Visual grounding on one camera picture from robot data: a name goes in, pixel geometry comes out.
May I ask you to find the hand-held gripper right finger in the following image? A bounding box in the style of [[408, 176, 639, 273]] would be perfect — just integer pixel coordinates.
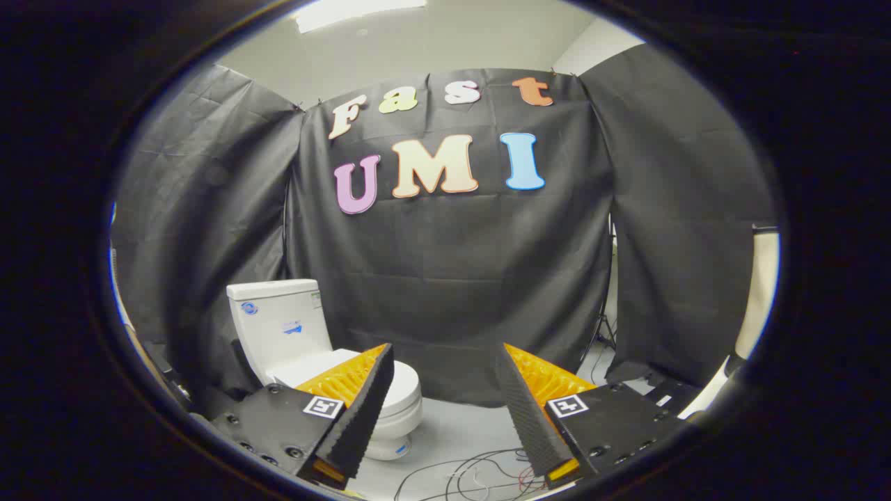
[[496, 342, 686, 491]]

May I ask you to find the white toilet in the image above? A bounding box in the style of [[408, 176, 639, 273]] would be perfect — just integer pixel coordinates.
[[226, 278, 424, 461]]

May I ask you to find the white toilet lid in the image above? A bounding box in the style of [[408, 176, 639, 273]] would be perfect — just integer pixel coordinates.
[[275, 348, 423, 420]]

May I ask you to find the ceiling light panel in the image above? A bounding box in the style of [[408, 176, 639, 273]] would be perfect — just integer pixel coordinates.
[[292, 0, 427, 33]]

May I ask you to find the black backdrop cloth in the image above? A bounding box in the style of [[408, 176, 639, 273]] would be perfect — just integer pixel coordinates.
[[111, 43, 777, 418]]

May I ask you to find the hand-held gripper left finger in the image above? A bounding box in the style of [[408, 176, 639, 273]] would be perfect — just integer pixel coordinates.
[[209, 342, 395, 491]]

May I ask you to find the black floor cable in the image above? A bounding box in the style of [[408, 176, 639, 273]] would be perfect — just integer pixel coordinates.
[[393, 449, 533, 501]]

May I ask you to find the thin red cable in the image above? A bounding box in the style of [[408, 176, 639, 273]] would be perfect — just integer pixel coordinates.
[[515, 465, 552, 496]]

